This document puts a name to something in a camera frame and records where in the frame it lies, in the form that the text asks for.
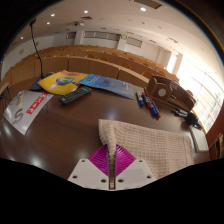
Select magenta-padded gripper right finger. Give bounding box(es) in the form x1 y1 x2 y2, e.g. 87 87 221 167
114 143 156 190

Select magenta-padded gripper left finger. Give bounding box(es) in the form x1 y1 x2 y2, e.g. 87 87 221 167
67 144 111 191

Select beige waffle-knit towel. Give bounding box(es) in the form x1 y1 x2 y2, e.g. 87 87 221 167
97 118 195 190

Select red marker pen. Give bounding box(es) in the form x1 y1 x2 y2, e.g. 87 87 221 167
141 91 152 110
149 96 162 120

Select white notebook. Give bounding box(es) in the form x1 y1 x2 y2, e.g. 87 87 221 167
188 124 210 154

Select black marker pen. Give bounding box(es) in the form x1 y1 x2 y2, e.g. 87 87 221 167
171 108 190 119

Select black handheld microphone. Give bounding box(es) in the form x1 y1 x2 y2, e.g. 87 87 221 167
184 111 203 131

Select black remote control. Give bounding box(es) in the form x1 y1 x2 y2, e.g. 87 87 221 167
58 85 94 106

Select white flyer with red print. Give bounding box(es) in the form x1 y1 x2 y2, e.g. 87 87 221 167
2 90 54 136

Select wooden desk organizer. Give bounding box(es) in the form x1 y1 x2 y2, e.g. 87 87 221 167
144 74 196 113

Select wooden side cabinet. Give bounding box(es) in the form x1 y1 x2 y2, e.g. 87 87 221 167
205 99 224 162

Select yellow booklet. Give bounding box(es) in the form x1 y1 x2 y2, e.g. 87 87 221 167
37 69 90 96

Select blue booklet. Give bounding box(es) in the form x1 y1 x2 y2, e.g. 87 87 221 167
78 73 136 101

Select wooden lecture hall seat rows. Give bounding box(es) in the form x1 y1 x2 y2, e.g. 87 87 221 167
1 44 182 92

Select black gooseneck desk microphone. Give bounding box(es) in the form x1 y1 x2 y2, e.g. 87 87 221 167
28 18 55 92

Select recessed ceiling lights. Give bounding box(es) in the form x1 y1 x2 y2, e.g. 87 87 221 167
19 5 148 42

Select ceiling air vent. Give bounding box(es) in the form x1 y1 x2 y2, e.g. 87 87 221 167
133 0 164 10

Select wooden chair with black frame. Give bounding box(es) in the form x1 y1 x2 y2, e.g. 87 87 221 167
0 82 11 115

